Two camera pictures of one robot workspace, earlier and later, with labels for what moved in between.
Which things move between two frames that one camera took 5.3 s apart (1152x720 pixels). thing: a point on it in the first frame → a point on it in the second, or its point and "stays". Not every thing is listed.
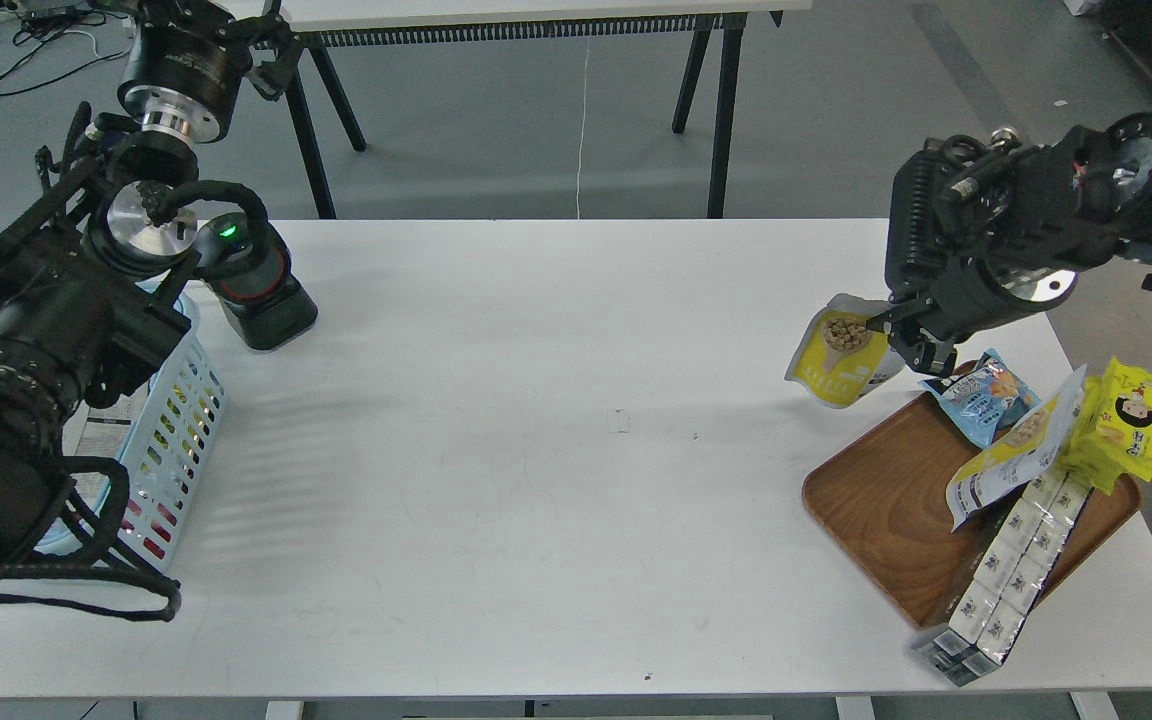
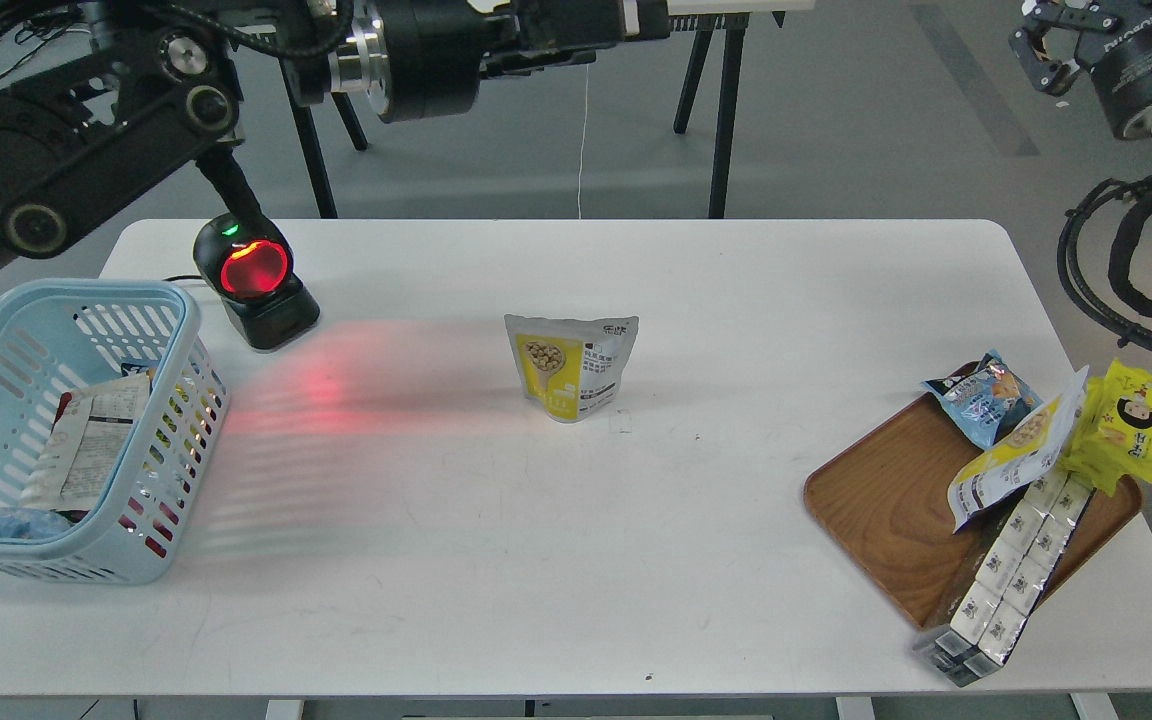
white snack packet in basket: [99, 432] stays
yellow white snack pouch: [1020, 457] stays
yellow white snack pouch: [839, 356] → [570, 368]
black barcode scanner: [252, 280] stays
